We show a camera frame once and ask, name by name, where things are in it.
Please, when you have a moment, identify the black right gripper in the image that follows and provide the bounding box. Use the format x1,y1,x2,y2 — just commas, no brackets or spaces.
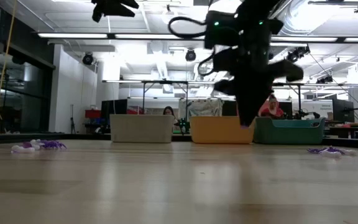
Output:
212,45,305,127

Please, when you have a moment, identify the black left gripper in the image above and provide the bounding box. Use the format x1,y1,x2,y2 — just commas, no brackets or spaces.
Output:
91,0,140,23

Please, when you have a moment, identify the orange plastic bin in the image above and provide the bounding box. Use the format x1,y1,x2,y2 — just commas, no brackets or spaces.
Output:
190,116,257,144

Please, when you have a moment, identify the teal plastic bin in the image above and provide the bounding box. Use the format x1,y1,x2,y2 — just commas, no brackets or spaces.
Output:
253,116,326,146

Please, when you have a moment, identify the patterned hanging cloth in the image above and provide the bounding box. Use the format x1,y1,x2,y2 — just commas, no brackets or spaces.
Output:
178,98,225,118

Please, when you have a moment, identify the black spotlight cluster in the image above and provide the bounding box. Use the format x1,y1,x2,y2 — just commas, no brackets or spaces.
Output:
315,75,334,85
283,45,311,64

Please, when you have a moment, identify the white sign board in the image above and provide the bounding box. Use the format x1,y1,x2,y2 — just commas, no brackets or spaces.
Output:
303,100,334,119

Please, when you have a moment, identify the black monitor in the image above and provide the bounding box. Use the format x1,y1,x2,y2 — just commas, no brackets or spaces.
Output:
100,98,129,125
332,98,356,123

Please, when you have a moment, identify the red box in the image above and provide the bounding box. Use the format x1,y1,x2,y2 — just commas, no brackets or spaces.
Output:
85,109,102,119

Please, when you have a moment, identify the white plastic bin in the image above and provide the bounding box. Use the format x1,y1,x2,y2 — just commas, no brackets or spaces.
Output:
109,113,176,144

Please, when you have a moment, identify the black tripod stand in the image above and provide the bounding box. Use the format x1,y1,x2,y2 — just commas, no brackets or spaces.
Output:
68,103,77,135

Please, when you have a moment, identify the black ceiling track fixture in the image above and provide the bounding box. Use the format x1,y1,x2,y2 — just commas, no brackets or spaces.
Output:
308,0,358,14

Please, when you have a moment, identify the black background table frame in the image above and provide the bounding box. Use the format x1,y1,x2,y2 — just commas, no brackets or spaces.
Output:
103,80,358,121

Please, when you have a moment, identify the silver ventilation duct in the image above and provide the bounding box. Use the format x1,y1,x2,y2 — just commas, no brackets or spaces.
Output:
277,6,329,37

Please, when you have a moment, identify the black aluminium table frame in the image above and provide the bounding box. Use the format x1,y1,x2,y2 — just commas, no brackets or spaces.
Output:
0,132,358,151

